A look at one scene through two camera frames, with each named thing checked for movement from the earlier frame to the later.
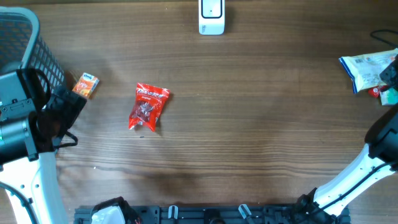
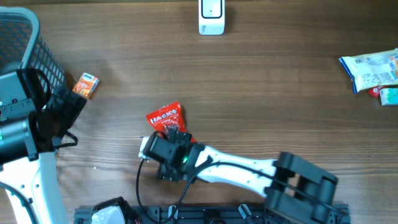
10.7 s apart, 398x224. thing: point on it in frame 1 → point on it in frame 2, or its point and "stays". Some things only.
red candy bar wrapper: (375, 91) stays
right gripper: (387, 74) → (176, 135)
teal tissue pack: (389, 97) stays
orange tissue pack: (86, 84) stays
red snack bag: (148, 102) → (168, 117)
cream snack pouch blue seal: (365, 69) stays
